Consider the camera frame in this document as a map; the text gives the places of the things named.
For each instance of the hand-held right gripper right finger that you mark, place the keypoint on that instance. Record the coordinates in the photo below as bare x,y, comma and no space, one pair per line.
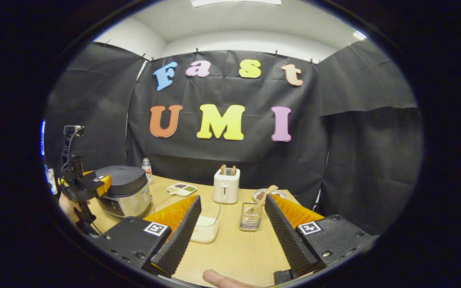
286,240

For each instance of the long ceiling light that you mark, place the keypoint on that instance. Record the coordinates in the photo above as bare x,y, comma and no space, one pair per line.
234,2

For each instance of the white divided condiment dish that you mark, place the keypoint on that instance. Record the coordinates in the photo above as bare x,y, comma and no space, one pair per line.
181,189

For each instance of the small clear bottle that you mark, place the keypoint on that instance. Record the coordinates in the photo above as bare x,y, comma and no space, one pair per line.
147,172

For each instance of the black backdrop cloth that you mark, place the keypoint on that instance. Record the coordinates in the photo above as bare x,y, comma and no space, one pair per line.
234,160

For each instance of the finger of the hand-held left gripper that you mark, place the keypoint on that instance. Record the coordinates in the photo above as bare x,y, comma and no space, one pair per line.
105,182

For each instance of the silver black rice cooker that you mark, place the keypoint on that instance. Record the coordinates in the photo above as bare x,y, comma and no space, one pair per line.
126,200

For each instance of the clear plastic rice container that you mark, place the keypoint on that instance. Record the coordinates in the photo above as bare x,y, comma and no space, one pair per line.
210,212

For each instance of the white toaster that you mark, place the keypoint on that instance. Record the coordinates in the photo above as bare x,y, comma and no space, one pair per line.
226,188

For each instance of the white round plate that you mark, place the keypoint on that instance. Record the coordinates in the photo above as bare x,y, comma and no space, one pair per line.
280,194

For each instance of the clear chopstick holder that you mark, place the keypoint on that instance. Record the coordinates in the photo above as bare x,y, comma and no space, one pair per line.
250,224

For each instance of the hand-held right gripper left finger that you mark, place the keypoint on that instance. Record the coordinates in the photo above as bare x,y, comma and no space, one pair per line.
178,240

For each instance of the small ceiling light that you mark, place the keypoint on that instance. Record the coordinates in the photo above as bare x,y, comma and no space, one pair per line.
359,35

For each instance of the wooden spoon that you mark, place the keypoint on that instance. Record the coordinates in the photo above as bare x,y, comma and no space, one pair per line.
268,192

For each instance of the white rice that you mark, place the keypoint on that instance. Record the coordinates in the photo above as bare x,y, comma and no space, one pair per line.
206,230

